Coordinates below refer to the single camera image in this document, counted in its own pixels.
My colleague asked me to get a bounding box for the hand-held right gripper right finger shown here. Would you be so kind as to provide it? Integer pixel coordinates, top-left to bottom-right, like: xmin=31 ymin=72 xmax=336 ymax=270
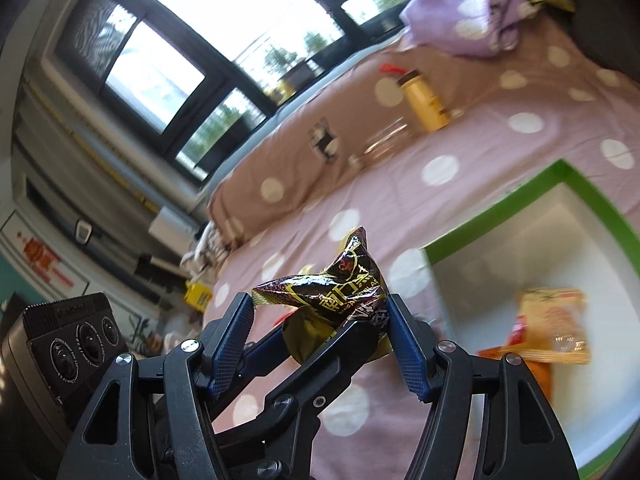
xmin=387 ymin=294 xmax=581 ymax=480

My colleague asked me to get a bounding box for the black framed window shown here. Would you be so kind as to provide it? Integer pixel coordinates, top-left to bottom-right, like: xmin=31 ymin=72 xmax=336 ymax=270
xmin=55 ymin=0 xmax=451 ymax=181

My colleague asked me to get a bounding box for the yellow box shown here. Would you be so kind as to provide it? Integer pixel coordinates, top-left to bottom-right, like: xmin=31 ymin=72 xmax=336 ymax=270
xmin=183 ymin=282 xmax=213 ymax=308

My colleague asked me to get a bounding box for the white paper roll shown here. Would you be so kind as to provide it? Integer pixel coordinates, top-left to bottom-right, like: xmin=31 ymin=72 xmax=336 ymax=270
xmin=149 ymin=206 xmax=197 ymax=242

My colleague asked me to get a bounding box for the wall poster with red print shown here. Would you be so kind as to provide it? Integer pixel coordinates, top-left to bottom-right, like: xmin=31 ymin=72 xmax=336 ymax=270
xmin=0 ymin=210 xmax=91 ymax=301

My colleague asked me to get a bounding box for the dark brown snack packet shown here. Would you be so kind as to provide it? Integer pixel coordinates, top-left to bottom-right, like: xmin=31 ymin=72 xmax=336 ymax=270
xmin=251 ymin=226 xmax=396 ymax=366

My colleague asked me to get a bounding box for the yellow orange snack packet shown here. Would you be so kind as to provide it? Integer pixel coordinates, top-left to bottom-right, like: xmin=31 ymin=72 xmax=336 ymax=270
xmin=475 ymin=287 xmax=593 ymax=401

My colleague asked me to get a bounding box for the black and white cloth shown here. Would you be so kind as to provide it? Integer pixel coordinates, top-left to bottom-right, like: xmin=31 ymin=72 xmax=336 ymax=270
xmin=180 ymin=220 xmax=236 ymax=281

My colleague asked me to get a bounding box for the yellow bottle with red cap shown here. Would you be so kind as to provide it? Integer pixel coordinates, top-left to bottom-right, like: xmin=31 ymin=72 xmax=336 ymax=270
xmin=380 ymin=62 xmax=453 ymax=133

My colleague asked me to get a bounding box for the grey wall unit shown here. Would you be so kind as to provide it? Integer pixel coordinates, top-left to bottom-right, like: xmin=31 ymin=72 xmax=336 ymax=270
xmin=10 ymin=55 xmax=211 ymax=306

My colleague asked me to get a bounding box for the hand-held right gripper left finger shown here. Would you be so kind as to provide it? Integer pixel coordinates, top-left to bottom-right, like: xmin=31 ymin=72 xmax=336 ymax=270
xmin=56 ymin=292 xmax=311 ymax=480

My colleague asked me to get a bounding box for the green cardboard box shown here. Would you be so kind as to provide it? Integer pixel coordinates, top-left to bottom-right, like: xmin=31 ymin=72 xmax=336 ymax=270
xmin=421 ymin=158 xmax=640 ymax=480

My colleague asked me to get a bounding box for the pink polka dot blanket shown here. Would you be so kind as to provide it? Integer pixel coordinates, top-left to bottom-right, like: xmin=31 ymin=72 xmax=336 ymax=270
xmin=210 ymin=75 xmax=640 ymax=480

